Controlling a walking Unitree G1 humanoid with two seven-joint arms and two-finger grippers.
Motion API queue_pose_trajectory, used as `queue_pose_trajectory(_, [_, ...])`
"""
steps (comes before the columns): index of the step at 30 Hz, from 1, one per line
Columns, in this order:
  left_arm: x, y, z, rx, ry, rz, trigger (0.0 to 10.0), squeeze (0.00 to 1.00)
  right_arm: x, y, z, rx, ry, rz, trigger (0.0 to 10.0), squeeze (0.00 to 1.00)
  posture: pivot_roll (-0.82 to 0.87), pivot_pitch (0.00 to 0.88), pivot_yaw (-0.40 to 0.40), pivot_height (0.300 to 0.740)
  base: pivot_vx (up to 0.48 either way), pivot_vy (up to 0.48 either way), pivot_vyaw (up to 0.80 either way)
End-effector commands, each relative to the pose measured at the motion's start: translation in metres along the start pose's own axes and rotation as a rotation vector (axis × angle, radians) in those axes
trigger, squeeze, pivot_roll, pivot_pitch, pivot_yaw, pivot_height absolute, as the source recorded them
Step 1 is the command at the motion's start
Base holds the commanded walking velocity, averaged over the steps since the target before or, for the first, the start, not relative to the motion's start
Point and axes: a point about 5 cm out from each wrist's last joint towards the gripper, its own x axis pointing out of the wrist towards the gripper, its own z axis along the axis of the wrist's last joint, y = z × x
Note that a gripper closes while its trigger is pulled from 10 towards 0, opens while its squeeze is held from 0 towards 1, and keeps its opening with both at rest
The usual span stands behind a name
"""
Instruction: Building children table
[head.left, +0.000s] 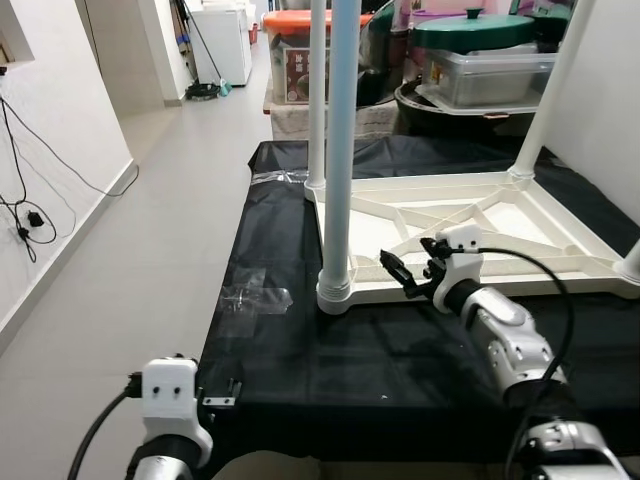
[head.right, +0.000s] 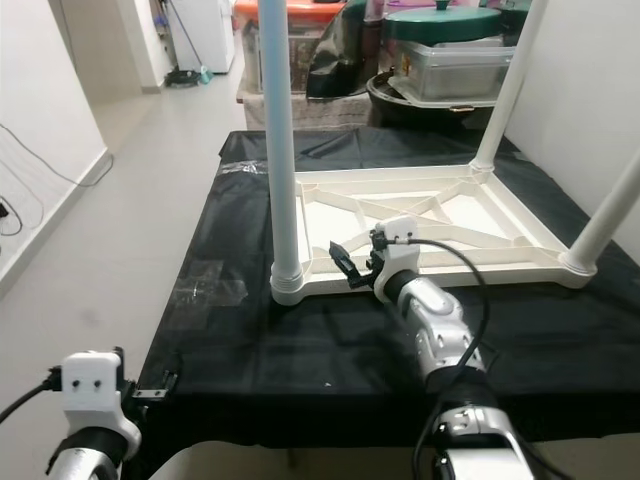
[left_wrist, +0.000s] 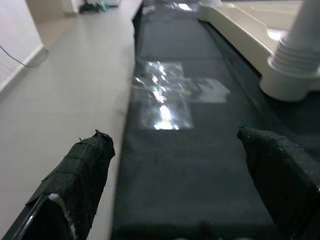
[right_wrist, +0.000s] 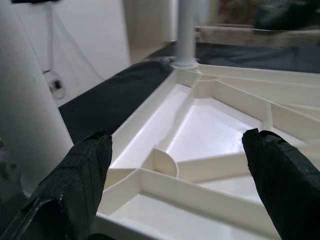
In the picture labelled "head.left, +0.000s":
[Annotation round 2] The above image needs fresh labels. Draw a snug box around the clear tape strip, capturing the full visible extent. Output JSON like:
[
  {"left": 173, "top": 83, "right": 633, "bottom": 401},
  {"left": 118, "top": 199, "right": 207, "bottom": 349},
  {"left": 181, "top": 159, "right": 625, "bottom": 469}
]
[{"left": 250, "top": 170, "right": 309, "bottom": 186}]

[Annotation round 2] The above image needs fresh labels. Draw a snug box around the clear tape patch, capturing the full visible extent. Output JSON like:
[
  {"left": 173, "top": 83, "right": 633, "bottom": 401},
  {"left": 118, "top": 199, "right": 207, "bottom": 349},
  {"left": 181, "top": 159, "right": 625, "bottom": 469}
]
[{"left": 222, "top": 268, "right": 291, "bottom": 321}]

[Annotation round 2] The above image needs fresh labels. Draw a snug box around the clear plastic container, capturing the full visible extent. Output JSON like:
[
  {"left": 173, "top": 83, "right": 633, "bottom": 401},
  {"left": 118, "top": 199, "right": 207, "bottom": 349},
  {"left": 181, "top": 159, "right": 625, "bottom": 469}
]
[{"left": 425, "top": 45, "right": 556, "bottom": 109}]

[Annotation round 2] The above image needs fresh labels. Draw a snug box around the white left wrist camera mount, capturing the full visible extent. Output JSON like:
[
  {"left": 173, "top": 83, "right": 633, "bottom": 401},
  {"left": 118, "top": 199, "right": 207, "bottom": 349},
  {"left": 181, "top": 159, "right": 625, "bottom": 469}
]
[{"left": 140, "top": 357, "right": 214, "bottom": 461}]

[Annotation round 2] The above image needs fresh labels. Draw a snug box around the white wall socket with plug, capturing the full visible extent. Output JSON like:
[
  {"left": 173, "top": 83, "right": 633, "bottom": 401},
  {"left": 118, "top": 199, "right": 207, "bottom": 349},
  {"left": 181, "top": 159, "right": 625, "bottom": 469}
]
[{"left": 18, "top": 205, "right": 56, "bottom": 246}]

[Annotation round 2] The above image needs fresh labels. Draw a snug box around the orange lidded storage box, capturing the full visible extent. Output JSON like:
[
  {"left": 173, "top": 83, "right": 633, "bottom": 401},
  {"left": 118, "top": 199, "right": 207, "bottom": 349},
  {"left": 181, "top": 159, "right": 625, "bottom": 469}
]
[{"left": 262, "top": 10, "right": 331, "bottom": 106}]

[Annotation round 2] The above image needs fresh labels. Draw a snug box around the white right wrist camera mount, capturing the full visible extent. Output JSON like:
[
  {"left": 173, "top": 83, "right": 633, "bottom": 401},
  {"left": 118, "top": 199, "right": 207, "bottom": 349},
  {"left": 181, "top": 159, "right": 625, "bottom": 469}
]
[{"left": 430, "top": 224, "right": 488, "bottom": 309}]

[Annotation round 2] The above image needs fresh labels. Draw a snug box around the beige stone counter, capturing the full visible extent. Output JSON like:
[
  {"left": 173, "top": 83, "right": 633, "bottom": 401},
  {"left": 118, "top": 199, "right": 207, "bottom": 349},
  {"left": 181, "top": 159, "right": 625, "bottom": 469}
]
[{"left": 270, "top": 100, "right": 401, "bottom": 141}]

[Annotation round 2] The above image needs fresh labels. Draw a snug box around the black plastic bag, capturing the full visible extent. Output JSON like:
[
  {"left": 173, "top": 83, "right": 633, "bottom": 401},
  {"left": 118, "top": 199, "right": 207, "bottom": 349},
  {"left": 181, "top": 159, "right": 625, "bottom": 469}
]
[{"left": 355, "top": 5, "right": 411, "bottom": 106}]

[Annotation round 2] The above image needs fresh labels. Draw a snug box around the green headed mop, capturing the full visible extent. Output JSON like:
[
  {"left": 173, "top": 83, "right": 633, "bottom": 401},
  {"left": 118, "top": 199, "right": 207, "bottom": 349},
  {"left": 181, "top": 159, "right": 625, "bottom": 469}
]
[{"left": 185, "top": 10, "right": 233, "bottom": 96}]

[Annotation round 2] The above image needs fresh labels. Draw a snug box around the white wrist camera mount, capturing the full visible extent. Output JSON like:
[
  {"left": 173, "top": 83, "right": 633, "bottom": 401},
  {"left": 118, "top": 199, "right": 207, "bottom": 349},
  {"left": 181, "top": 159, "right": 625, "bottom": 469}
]
[
  {"left": 140, "top": 357, "right": 214, "bottom": 461},
  {"left": 430, "top": 224, "right": 488, "bottom": 309}
]

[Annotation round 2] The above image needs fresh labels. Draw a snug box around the green pot lid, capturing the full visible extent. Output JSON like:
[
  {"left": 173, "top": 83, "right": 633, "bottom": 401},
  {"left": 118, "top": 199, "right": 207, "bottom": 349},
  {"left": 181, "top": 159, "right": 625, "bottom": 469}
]
[{"left": 412, "top": 8, "right": 536, "bottom": 51}]

